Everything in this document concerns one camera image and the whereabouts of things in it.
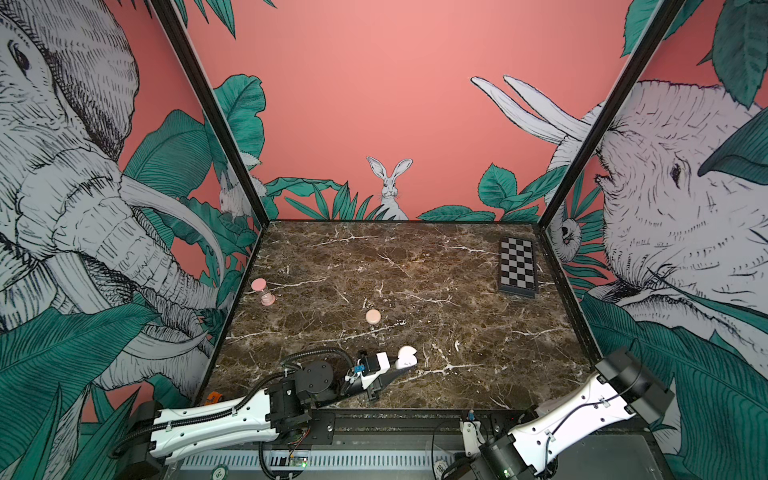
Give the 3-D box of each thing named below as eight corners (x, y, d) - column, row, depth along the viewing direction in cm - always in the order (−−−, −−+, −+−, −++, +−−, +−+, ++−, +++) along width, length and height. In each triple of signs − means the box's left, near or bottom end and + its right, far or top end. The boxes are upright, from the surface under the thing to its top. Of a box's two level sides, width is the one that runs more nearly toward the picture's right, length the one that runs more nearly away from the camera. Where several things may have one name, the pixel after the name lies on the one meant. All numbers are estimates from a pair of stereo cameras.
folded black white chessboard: (497, 291, 103) (501, 285, 100) (500, 241, 118) (503, 234, 115) (532, 299, 101) (537, 293, 98) (530, 247, 116) (534, 240, 113)
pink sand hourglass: (260, 305, 98) (249, 288, 90) (264, 295, 101) (253, 278, 93) (274, 305, 98) (263, 289, 90) (277, 295, 101) (267, 278, 93)
